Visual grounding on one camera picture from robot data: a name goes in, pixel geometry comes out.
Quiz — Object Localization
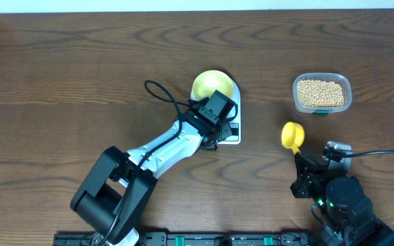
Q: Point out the soybeans in container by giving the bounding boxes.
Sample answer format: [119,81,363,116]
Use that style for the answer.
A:
[297,79,345,107]

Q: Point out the white digital kitchen scale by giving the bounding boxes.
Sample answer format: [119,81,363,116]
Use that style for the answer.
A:
[191,79,241,145]

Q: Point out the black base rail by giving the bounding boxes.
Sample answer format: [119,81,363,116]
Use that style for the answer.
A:
[53,231,316,246]

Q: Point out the green tape label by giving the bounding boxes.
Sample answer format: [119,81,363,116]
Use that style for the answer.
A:
[313,112,329,117]

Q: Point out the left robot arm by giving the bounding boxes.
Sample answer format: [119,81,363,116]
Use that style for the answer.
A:
[70,90,241,245]

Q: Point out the yellow measuring scoop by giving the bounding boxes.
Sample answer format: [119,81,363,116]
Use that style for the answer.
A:
[281,122,305,154]

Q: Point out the yellow plastic bowl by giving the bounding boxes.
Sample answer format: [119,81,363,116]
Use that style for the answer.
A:
[192,70,234,100]

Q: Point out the clear plastic container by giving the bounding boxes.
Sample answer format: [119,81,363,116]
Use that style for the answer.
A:
[293,72,352,114]

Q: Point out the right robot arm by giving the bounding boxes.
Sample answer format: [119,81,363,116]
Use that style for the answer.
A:
[290,153,394,246]

